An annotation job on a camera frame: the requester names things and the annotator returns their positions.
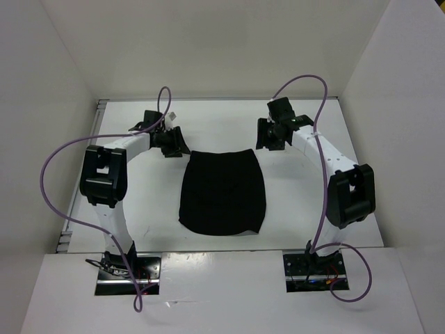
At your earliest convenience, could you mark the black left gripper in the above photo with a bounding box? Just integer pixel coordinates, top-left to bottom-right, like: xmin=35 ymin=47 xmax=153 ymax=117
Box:
xmin=156 ymin=126 xmax=191 ymax=158

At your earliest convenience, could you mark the black skirt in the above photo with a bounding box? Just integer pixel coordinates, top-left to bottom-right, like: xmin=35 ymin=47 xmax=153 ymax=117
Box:
xmin=179 ymin=149 xmax=266 ymax=237

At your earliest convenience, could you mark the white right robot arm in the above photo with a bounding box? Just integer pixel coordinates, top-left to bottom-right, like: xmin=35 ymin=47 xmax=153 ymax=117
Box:
xmin=256 ymin=115 xmax=375 ymax=273

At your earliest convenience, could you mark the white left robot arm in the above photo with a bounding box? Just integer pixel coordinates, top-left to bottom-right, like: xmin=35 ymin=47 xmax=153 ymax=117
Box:
xmin=79 ymin=110 xmax=191 ymax=278

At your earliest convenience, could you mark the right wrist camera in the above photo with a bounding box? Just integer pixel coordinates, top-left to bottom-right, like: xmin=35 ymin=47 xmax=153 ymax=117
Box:
xmin=267 ymin=97 xmax=296 ymax=122

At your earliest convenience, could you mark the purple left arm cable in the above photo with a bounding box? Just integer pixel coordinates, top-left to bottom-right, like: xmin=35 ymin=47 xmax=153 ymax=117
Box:
xmin=40 ymin=86 xmax=175 ymax=313

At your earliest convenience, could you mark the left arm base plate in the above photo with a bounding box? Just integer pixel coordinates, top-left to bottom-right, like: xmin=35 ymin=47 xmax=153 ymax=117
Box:
xmin=87 ymin=253 xmax=161 ymax=296

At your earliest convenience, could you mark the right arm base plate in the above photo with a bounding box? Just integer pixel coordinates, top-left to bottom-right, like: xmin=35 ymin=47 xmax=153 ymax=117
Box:
xmin=282 ymin=251 xmax=349 ymax=293

